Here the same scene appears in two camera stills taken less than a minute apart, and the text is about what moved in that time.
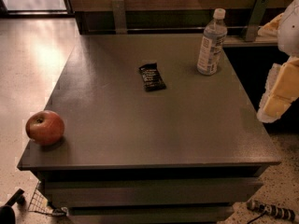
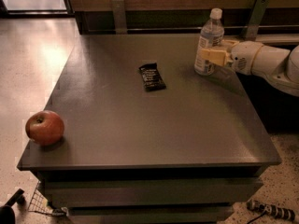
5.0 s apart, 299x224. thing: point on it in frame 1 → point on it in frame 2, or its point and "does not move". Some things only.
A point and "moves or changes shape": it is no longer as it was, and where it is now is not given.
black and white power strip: (273, 210) does not move
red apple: (45, 128) does not move
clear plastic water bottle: (214, 37) moves or changes shape
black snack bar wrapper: (152, 78) does not move
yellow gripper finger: (281, 89) → (217, 56)
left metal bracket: (120, 16) does not move
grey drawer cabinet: (149, 138) does not move
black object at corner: (7, 214) does not move
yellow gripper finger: (271, 28) → (229, 43)
